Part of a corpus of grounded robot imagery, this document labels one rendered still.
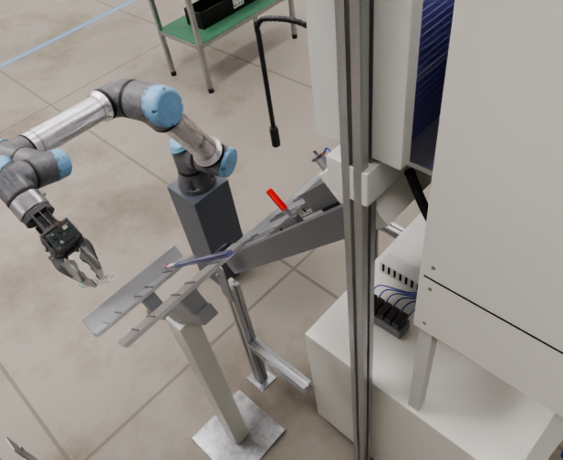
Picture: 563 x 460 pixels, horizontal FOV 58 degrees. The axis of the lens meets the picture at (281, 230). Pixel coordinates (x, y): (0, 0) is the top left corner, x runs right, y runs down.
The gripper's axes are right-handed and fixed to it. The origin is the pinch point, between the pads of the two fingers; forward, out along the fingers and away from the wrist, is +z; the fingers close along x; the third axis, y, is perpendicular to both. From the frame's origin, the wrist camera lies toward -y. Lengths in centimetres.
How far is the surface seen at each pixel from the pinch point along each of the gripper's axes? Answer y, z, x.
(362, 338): 20, 50, 30
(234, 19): -153, -114, 199
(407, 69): 77, 19, 33
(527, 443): 15, 96, 45
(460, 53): 82, 22, 35
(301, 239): 22.2, 25.2, 34.6
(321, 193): 35, 21, 39
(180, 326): -9.8, 20.3, 8.9
